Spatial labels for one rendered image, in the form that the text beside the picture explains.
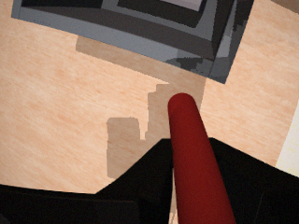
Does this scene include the dark red peg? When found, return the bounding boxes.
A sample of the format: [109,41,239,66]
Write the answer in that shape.
[168,92,236,224]

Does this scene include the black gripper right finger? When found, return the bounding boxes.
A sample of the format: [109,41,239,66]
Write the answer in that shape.
[208,137,299,224]

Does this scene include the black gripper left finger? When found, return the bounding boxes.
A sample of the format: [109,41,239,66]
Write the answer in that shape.
[0,138,173,224]

